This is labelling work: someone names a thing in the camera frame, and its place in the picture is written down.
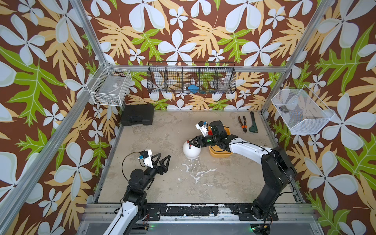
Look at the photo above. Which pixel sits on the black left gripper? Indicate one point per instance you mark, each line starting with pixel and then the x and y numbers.
pixel 161 169

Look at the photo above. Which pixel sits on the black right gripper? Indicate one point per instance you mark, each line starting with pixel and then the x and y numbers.
pixel 199 138

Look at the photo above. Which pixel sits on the white dome screw fixture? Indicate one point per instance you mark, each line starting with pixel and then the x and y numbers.
pixel 191 152

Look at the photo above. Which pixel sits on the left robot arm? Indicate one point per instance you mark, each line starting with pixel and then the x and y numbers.
pixel 133 205

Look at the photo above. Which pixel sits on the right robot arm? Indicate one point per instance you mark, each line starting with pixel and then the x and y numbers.
pixel 273 163

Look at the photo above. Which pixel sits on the yellow plastic tray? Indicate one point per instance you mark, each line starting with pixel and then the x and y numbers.
pixel 216 151

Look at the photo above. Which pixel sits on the black plastic tool case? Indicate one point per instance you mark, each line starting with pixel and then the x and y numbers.
pixel 141 114

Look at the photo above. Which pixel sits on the green pipe wrench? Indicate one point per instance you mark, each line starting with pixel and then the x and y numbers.
pixel 253 128

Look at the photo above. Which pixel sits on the white mesh basket right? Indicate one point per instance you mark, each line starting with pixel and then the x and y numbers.
pixel 302 110

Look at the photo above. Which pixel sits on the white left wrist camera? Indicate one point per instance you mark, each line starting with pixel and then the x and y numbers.
pixel 145 158

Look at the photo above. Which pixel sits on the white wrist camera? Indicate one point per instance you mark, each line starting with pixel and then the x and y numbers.
pixel 145 158
pixel 202 126

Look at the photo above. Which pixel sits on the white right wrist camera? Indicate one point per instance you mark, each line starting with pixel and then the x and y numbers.
pixel 202 126

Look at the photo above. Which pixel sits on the orange handled pliers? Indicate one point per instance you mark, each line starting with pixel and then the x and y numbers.
pixel 243 122

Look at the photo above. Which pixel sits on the black wire basket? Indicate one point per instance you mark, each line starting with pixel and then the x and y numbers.
pixel 182 77

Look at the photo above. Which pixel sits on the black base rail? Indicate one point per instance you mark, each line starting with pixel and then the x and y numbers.
pixel 244 211

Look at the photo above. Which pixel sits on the white wire basket left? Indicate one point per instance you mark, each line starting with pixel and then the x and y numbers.
pixel 109 85

